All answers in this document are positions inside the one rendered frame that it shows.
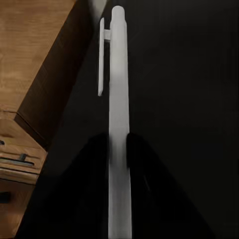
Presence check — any pen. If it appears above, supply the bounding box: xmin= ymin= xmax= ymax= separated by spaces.
xmin=98 ymin=5 xmax=132 ymax=239

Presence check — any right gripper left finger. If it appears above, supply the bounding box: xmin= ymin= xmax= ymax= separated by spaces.
xmin=14 ymin=132 xmax=107 ymax=239

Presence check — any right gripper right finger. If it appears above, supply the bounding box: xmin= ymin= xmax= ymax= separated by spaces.
xmin=129 ymin=132 xmax=218 ymax=239

